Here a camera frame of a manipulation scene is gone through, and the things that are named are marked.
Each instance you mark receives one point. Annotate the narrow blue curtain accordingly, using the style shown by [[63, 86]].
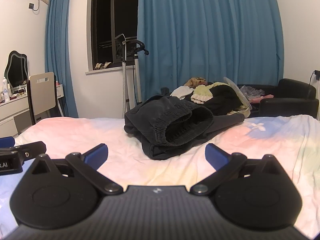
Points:
[[58, 55]]

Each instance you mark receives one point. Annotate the white vanity desk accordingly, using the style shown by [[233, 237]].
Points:
[[10, 110]]

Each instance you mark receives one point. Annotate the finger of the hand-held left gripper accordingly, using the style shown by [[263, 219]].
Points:
[[6, 141], [32, 148]]

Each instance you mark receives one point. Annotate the black pants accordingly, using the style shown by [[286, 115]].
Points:
[[162, 120]]

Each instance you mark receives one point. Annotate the translucent plastic cover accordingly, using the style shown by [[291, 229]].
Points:
[[238, 92]]

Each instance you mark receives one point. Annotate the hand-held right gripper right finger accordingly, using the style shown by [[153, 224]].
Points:
[[215, 155]]

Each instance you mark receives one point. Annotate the beige sock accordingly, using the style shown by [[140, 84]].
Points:
[[107, 64], [98, 66]]

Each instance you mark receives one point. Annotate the wavy vanity mirror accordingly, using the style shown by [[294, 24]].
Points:
[[15, 70]]

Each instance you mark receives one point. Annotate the wide blue curtain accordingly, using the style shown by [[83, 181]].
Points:
[[212, 30]]

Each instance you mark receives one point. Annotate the pink bed sheet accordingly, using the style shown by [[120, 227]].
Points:
[[250, 150]]

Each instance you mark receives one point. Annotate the dark window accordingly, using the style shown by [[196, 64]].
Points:
[[110, 17]]

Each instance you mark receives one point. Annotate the brown cloth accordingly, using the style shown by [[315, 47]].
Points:
[[195, 81]]

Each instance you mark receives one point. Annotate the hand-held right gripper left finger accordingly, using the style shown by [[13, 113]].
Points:
[[97, 153]]

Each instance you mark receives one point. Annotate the white cloth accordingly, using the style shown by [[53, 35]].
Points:
[[182, 92]]

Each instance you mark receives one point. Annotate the black garment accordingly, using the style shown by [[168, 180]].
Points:
[[222, 100]]

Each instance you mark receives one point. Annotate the pink cloth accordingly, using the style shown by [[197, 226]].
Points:
[[260, 99]]

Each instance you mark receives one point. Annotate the cluster of cosmetic items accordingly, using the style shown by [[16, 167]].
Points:
[[5, 90]]

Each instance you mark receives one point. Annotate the black wall socket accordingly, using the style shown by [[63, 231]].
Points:
[[31, 5]]

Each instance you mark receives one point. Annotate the metal clothes rack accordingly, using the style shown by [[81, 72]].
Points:
[[120, 42]]

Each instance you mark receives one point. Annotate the beige chair with black frame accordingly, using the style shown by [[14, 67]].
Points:
[[41, 90]]

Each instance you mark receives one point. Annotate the clear plastic bag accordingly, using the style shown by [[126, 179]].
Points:
[[250, 91]]

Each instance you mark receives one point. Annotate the black armchair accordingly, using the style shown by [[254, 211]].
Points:
[[287, 102]]

